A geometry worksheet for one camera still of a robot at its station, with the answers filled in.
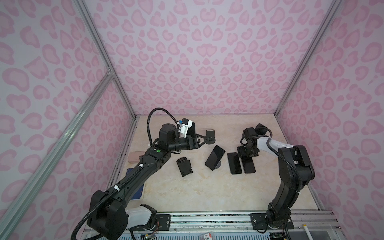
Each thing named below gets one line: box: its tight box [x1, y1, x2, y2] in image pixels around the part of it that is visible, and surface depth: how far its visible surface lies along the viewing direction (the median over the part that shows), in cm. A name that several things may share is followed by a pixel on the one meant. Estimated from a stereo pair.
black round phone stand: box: [204, 129, 216, 145], surface depth 101 cm
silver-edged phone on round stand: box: [241, 156, 256, 174], surface depth 94 cm
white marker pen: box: [303, 224, 314, 240], surface depth 71 cm
